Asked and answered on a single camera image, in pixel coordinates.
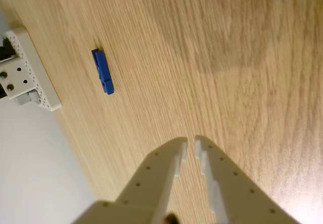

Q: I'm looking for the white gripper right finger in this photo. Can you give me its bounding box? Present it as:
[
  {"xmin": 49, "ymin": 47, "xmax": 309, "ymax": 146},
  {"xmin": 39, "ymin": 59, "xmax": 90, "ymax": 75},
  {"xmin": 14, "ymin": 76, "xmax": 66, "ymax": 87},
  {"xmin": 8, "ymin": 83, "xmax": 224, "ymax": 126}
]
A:
[{"xmin": 194, "ymin": 135, "xmax": 301, "ymax": 224}]

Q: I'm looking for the blue clothes peg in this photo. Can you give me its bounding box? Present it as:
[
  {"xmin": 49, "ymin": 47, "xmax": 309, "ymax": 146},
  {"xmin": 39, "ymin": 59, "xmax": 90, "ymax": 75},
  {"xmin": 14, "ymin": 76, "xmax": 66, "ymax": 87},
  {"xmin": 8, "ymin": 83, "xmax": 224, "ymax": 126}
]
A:
[{"xmin": 91, "ymin": 47, "xmax": 115, "ymax": 95}]

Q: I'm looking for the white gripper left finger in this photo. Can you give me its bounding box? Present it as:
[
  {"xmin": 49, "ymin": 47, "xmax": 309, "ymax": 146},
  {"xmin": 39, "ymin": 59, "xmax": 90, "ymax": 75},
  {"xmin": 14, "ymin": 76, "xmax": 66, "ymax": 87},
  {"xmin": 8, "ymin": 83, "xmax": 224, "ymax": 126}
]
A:
[{"xmin": 73, "ymin": 137, "xmax": 188, "ymax": 224}]

